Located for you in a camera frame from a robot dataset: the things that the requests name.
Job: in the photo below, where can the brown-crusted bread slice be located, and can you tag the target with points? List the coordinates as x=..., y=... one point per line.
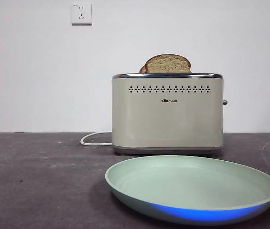
x=168, y=64
x=142, y=69

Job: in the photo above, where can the cream toaster with chrome top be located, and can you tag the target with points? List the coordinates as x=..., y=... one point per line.
x=168, y=119

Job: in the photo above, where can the pale green round plate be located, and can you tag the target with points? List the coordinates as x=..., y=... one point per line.
x=192, y=181

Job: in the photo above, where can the white wall socket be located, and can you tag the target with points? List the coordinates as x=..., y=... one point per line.
x=81, y=14

